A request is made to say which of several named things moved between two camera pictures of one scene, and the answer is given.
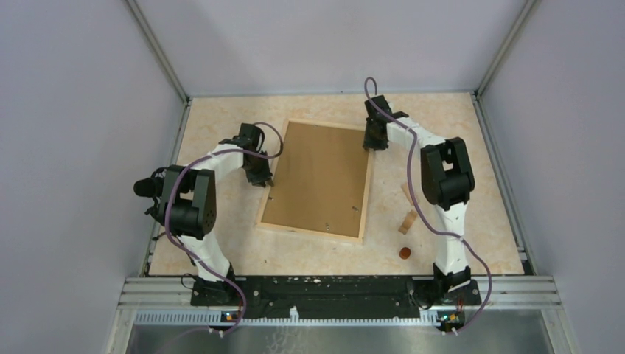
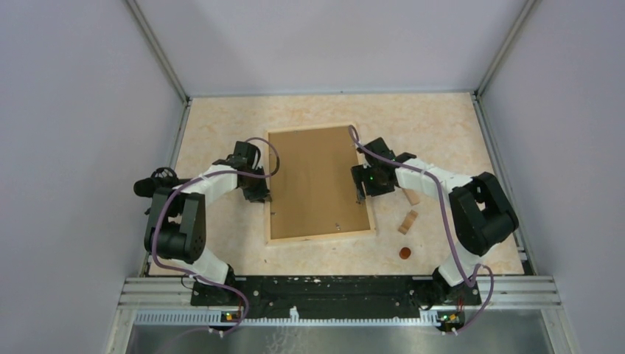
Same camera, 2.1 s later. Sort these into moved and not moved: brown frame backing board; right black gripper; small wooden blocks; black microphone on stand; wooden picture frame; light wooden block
Moved: wooden picture frame; right black gripper
Not moved: light wooden block; black microphone on stand; brown frame backing board; small wooden blocks
